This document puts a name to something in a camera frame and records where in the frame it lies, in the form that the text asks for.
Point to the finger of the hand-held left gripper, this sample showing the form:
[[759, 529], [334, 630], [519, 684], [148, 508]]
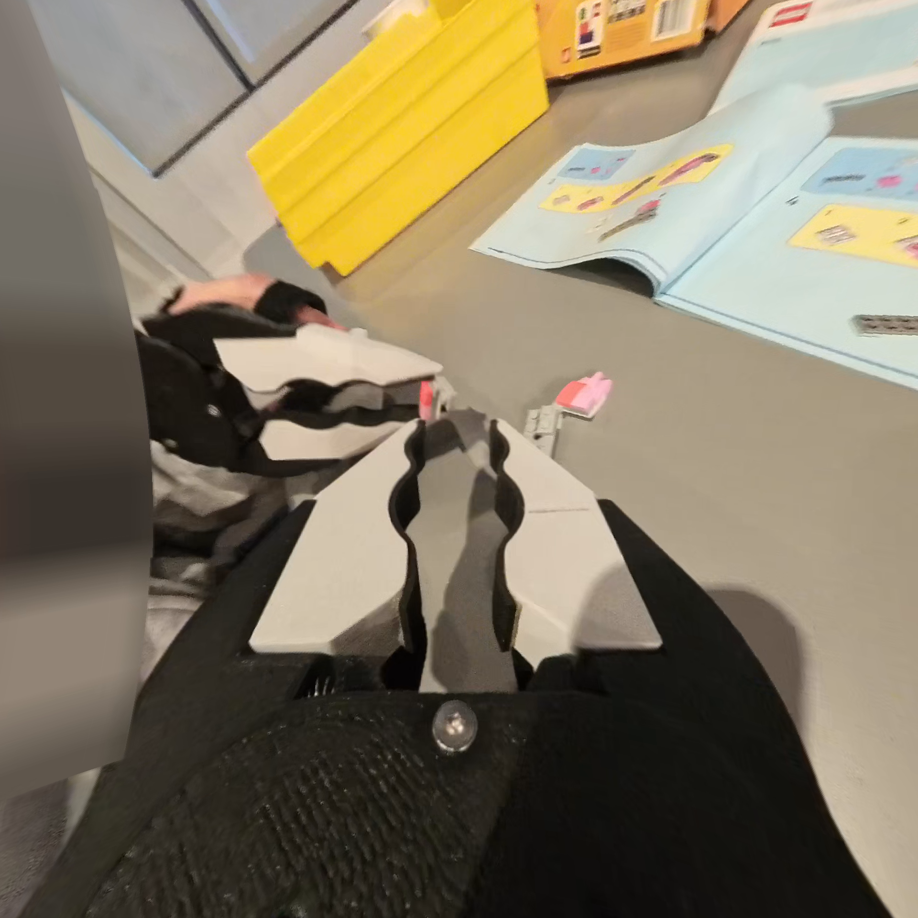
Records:
[[323, 351], [323, 437]]

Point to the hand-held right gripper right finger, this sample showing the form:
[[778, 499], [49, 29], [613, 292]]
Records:
[[581, 581]]

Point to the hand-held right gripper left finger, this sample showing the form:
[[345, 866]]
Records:
[[337, 574]]

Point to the pink red brick wing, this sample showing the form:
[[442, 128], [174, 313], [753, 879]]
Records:
[[428, 401], [584, 393]]

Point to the small grey brick plate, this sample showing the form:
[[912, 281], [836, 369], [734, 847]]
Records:
[[543, 422], [446, 398]]

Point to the long grey holed plate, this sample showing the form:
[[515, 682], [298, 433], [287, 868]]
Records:
[[886, 325]]

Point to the grey desk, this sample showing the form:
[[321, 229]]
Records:
[[681, 502]]

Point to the person's left hand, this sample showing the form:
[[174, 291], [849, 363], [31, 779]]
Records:
[[222, 290]]

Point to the grey clothing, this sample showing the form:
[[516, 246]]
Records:
[[186, 488]]

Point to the yellow plastic bin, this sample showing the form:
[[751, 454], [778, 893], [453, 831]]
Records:
[[401, 143]]

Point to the open light blue instruction booklet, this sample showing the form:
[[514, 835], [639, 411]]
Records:
[[753, 272]]

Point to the orange toy set box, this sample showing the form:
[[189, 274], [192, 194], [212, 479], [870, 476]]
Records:
[[624, 43]]

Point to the closed booklet red bird cover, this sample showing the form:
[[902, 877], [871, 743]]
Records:
[[825, 57]]

